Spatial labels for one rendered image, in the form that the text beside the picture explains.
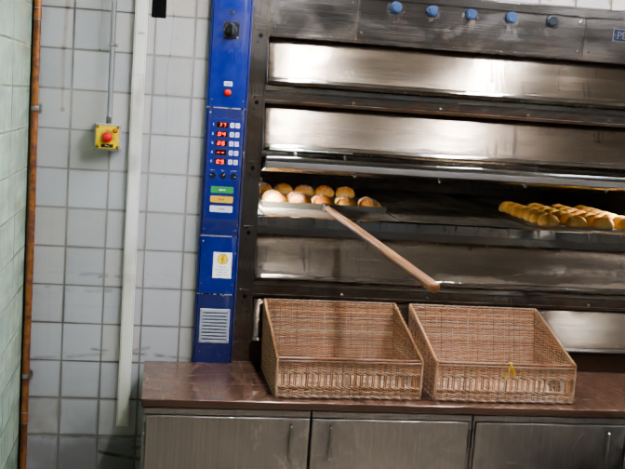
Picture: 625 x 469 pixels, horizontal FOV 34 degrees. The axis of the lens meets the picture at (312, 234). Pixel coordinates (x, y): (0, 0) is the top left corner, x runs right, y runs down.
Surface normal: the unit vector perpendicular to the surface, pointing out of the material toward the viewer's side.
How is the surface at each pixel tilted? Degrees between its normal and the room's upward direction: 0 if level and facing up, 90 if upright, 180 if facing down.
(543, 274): 70
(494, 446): 90
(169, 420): 91
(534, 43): 90
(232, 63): 90
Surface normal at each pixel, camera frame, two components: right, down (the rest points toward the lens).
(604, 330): 0.15, -0.21
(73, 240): 0.14, 0.14
